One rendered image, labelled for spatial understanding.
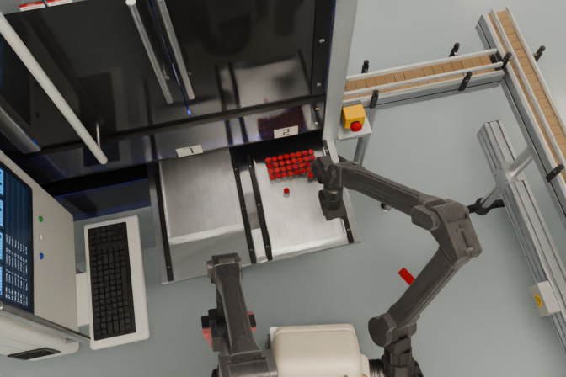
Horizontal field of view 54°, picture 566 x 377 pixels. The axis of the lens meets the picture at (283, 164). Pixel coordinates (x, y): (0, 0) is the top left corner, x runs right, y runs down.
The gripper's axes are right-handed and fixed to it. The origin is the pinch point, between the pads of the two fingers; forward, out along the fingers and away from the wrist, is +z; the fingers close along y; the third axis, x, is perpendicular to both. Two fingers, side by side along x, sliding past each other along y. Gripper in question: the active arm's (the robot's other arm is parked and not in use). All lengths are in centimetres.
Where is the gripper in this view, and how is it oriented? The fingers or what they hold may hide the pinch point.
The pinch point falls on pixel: (332, 216)
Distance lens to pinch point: 175.0
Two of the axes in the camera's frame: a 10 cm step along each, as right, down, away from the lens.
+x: -9.8, 1.9, -0.7
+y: -2.0, -8.1, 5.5
